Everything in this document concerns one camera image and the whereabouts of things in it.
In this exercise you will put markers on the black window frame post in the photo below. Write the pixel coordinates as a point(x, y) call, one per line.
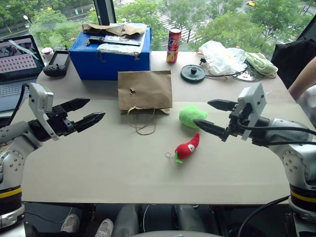
point(105, 12)

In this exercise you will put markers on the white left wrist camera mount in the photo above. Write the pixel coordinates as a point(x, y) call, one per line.
point(39, 98)

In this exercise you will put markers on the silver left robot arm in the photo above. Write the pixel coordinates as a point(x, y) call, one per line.
point(14, 138)

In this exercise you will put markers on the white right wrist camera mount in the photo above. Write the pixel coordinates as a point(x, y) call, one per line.
point(255, 101)

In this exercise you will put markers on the white sneaker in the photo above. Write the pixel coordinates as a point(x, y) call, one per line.
point(105, 228)
point(71, 223)

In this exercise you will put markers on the green plush toy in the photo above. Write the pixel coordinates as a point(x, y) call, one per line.
point(191, 116)

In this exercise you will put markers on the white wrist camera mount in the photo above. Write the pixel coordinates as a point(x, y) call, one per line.
point(39, 98)
point(255, 101)

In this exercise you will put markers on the red drink can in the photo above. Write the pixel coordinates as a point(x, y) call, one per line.
point(174, 44)

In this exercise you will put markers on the white lidded cup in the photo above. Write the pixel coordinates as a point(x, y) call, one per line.
point(47, 54)

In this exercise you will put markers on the grey laptop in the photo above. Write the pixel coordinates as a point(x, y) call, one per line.
point(17, 64)

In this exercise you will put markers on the black backpack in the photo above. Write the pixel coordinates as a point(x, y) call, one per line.
point(288, 59)

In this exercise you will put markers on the small black device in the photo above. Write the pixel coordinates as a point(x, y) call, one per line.
point(95, 40)

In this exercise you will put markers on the black round kettle base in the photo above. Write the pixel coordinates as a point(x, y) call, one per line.
point(190, 75)

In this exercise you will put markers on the bare person forearm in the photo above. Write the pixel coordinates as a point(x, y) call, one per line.
point(301, 79)

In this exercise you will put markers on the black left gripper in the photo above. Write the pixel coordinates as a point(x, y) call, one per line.
point(59, 122)

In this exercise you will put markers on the black handheld controller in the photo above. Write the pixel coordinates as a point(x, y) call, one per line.
point(58, 63)

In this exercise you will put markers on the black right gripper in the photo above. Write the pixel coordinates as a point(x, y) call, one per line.
point(234, 123)

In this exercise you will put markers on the grey robot torso edge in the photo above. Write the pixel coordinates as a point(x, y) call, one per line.
point(177, 234)

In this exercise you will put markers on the white plastic bag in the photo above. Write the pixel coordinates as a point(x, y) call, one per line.
point(217, 56)

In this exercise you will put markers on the light green cloth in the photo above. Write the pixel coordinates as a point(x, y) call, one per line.
point(261, 65)

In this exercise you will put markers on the flat printed booklet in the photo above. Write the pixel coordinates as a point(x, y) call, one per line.
point(123, 39)

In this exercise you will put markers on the blue box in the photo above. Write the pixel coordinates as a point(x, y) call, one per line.
point(108, 66)

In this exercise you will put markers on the grey rounded leg shape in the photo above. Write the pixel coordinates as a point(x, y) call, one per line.
point(190, 218)
point(127, 219)

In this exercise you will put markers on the crumpled brown paper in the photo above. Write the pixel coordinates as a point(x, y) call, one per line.
point(116, 29)

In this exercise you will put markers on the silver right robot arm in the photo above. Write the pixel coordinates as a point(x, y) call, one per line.
point(291, 145)

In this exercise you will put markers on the red chili pepper plush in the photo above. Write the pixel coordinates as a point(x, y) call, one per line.
point(187, 148)

